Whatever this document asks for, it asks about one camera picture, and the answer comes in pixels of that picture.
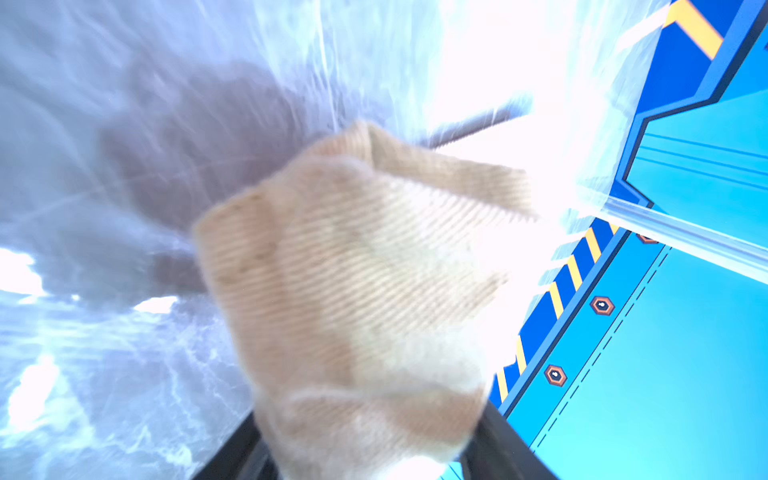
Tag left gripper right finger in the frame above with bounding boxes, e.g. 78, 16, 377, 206
460, 402, 557, 480

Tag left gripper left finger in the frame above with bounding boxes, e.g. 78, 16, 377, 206
192, 413, 278, 480

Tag khaki long pants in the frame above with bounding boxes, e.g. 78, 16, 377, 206
194, 122, 548, 479

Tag right aluminium corner post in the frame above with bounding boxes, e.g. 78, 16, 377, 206
595, 196, 767, 284

